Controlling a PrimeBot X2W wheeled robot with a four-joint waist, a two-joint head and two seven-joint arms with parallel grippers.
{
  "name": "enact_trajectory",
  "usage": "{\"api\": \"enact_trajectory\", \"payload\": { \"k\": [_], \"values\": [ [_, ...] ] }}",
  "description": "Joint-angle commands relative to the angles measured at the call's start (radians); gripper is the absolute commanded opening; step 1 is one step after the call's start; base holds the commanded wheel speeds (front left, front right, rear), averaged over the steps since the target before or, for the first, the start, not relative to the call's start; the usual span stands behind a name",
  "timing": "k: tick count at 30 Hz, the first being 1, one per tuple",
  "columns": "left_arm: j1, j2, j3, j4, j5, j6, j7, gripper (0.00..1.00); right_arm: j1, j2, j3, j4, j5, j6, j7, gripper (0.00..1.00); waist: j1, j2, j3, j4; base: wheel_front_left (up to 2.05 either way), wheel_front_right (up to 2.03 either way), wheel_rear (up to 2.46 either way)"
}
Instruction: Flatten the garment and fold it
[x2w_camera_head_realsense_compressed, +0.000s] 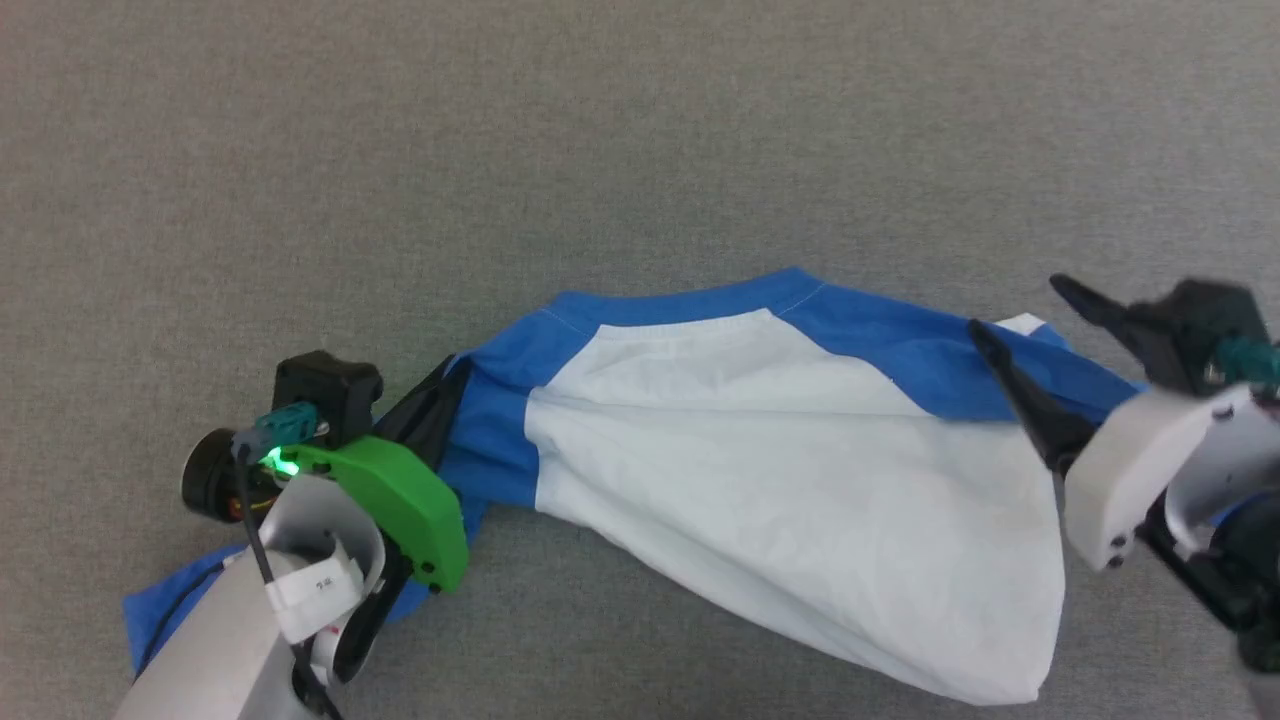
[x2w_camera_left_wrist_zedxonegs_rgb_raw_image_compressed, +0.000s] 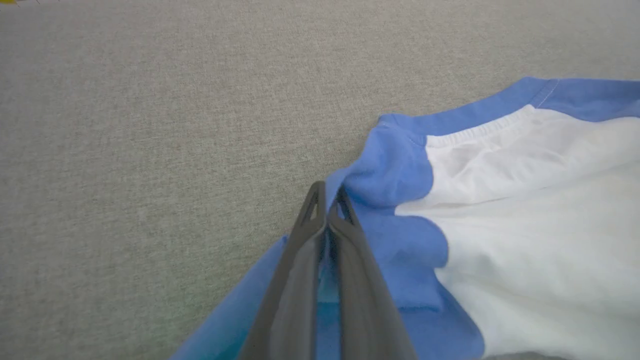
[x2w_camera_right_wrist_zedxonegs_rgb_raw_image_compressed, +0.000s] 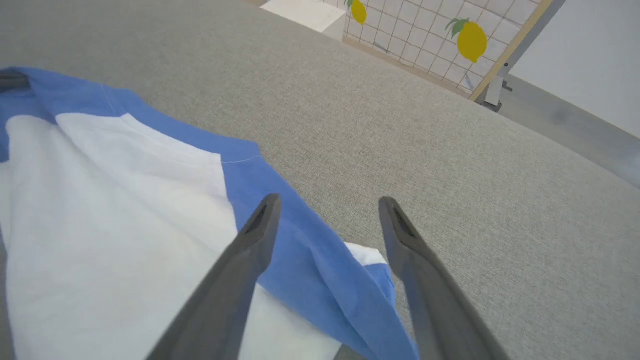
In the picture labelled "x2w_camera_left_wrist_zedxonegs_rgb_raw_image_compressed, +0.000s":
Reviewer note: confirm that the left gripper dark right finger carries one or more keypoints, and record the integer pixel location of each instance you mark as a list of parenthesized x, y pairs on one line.
[(365, 310)]

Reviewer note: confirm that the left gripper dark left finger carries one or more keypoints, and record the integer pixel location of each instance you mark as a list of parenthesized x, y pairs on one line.
[(292, 300)]

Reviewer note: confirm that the blue and white shirt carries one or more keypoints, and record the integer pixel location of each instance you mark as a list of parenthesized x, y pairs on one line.
[(525, 225)]

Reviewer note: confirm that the grey fabric sofa cushion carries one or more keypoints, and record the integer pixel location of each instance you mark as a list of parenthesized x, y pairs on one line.
[(150, 150)]

